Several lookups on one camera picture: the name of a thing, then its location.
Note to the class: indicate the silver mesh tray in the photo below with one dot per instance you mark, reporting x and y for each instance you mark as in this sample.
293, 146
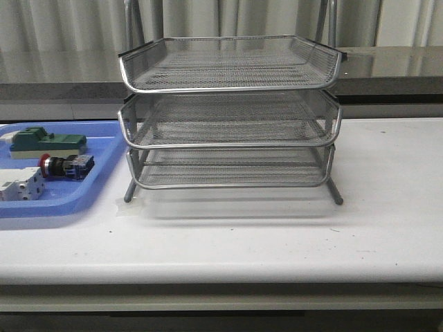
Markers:
213, 64
297, 118
162, 169

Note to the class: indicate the red emergency push button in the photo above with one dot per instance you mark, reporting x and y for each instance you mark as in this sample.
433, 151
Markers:
74, 167

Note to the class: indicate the silver mesh bottom tray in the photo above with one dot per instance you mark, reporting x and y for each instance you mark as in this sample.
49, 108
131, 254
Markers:
162, 169

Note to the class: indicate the silver mesh top tray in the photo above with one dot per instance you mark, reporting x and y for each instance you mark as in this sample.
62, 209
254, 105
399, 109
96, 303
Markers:
213, 64

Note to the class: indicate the white circuit breaker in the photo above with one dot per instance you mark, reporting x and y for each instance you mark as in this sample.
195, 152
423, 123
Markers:
25, 184

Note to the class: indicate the silver metal rack frame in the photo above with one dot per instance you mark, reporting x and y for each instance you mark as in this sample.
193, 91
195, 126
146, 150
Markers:
226, 112

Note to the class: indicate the green and beige switch block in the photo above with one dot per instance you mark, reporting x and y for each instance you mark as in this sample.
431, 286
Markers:
33, 142

